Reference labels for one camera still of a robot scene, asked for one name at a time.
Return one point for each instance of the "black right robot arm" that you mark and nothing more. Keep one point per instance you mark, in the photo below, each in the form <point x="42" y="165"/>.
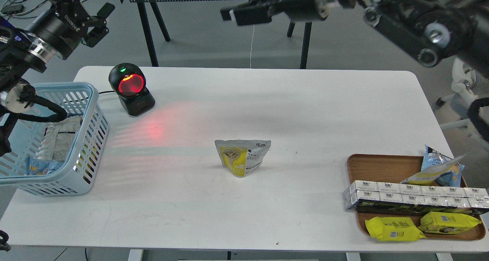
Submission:
<point x="426" y="30"/>

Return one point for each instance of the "black barcode scanner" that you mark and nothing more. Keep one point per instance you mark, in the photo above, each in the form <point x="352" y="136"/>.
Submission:
<point x="129" y="82"/>

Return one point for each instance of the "blue snack bag in basket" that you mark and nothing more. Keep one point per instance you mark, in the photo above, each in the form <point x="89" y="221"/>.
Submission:
<point x="36" y="166"/>

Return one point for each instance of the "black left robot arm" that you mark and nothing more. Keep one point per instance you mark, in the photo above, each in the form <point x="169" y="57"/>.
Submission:
<point x="21" y="51"/>

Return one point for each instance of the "background table black legs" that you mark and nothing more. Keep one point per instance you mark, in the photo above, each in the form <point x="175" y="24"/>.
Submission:
<point x="191" y="33"/>

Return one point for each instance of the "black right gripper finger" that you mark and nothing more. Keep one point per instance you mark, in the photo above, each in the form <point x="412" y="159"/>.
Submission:
<point x="251" y="13"/>

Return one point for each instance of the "light blue plastic basket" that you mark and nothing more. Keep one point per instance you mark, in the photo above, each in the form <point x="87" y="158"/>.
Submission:
<point x="84" y="151"/>

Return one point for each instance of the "white chair base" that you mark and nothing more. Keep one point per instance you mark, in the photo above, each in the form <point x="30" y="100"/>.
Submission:
<point x="464" y="79"/>

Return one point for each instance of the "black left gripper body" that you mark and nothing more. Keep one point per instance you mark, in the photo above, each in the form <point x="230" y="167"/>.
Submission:
<point x="61" y="27"/>

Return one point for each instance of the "yellow white snack pouch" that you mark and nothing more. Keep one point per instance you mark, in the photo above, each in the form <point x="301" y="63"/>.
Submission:
<point x="427" y="176"/>
<point x="240" y="156"/>

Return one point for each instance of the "yellow wet wipes pack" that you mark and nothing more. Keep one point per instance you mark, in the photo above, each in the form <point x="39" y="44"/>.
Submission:
<point x="393" y="229"/>
<point x="447" y="223"/>

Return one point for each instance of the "white snack bag in basket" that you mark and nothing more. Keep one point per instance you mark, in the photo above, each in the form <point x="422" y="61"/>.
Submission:
<point x="58" y="139"/>

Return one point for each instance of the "brown wooden tray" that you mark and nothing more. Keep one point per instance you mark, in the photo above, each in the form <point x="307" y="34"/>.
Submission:
<point x="393" y="169"/>

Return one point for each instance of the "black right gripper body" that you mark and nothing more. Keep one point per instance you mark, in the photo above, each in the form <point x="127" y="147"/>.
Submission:
<point x="303" y="10"/>

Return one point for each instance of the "white milk carton pack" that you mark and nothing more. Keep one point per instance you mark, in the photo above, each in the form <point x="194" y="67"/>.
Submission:
<point x="406" y="199"/>

